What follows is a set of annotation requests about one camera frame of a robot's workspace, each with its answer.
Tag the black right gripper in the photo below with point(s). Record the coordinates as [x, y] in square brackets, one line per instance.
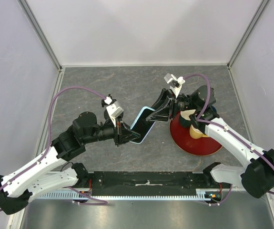
[167, 110]

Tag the slotted cable duct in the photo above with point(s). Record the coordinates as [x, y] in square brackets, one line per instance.
[65, 194]

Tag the aluminium frame post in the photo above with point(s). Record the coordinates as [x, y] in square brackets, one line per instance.
[39, 32]
[248, 31]

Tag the dark blue cup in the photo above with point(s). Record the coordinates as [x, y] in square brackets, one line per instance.
[214, 109]

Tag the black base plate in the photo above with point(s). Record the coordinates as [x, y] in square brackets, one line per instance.
[115, 182]

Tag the phone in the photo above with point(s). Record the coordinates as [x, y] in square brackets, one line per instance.
[141, 126]

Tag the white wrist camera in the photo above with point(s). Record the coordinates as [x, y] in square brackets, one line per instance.
[113, 119]
[174, 83]

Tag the aluminium frame post right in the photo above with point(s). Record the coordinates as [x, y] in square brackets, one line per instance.
[248, 31]

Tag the aluminium frame post left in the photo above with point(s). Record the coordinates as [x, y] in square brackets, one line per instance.
[39, 32]

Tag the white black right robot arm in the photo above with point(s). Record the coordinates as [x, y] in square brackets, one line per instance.
[197, 128]

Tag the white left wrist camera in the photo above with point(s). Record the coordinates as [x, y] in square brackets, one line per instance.
[113, 119]

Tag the yellow mug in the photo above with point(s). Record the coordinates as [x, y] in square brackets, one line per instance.
[196, 133]

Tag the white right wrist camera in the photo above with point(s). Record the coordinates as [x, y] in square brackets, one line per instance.
[174, 83]

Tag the red round tray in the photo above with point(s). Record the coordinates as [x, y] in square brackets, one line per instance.
[203, 146]

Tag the green mug cream inside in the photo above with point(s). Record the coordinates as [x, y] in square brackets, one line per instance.
[184, 119]

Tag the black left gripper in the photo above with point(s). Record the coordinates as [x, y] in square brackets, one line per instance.
[123, 133]

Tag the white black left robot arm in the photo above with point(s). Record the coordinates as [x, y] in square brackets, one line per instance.
[21, 187]

